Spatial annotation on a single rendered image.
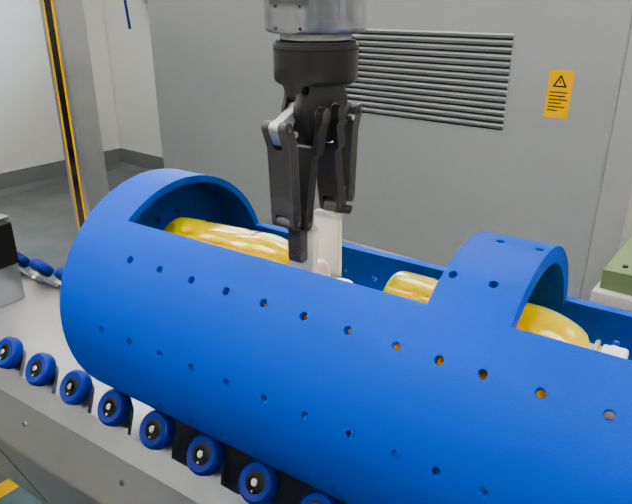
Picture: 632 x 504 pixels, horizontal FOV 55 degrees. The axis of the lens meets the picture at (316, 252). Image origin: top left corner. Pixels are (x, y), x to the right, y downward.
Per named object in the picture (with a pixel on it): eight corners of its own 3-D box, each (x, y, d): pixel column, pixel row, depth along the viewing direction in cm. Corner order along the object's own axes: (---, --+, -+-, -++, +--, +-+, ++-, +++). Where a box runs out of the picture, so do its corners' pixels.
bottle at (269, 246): (201, 263, 76) (326, 294, 66) (159, 282, 71) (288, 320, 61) (196, 209, 74) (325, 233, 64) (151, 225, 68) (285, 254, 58)
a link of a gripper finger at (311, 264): (318, 226, 57) (314, 228, 57) (317, 293, 60) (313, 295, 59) (292, 220, 59) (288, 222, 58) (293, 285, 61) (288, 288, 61)
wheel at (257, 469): (254, 452, 65) (244, 452, 64) (288, 469, 63) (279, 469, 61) (239, 494, 64) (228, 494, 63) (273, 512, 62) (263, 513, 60)
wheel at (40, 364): (42, 349, 84) (30, 347, 83) (63, 359, 82) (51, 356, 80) (29, 380, 84) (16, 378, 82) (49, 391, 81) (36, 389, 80)
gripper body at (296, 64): (307, 32, 58) (308, 129, 62) (251, 37, 52) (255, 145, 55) (377, 35, 54) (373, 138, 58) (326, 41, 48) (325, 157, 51)
